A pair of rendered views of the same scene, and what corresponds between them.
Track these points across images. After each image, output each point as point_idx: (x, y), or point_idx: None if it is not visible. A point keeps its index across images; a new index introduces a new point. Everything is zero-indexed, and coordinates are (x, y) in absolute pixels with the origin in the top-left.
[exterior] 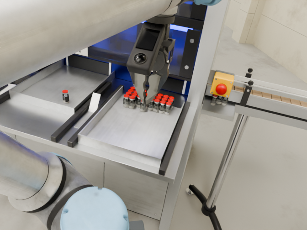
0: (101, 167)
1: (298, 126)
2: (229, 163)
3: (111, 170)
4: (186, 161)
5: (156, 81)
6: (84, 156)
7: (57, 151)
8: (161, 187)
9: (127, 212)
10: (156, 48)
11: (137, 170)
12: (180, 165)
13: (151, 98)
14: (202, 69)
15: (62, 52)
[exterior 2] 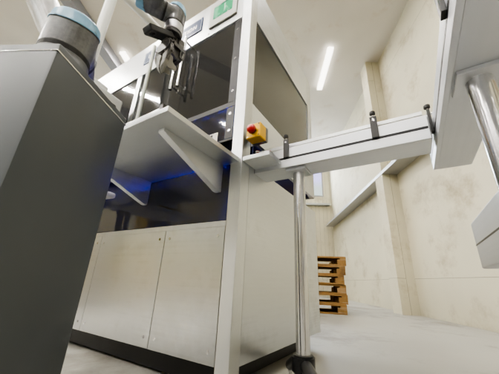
0: (156, 276)
1: (344, 153)
2: (301, 243)
3: (165, 277)
4: (237, 222)
5: (165, 53)
6: (144, 266)
7: (122, 271)
8: (214, 281)
9: (96, 26)
10: (160, 27)
11: (145, 117)
12: (232, 231)
13: (162, 64)
14: (238, 126)
15: None
